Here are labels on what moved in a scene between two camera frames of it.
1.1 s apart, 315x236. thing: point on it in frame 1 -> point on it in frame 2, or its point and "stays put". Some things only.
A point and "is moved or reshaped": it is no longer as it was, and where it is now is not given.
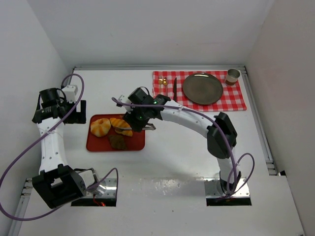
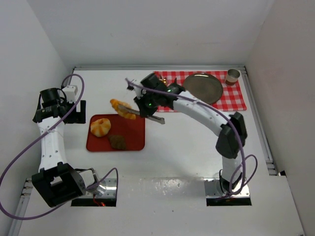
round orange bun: [100, 127] stays put
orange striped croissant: [120, 123] is moved or reshaped
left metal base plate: [106, 187] stays put
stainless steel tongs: [149, 127] is moved or reshaped
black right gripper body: [137, 123] -> [142, 109]
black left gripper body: [74, 112] stays put
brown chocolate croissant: [117, 142] stays put
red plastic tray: [136, 142] stays put
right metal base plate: [211, 189] stays put
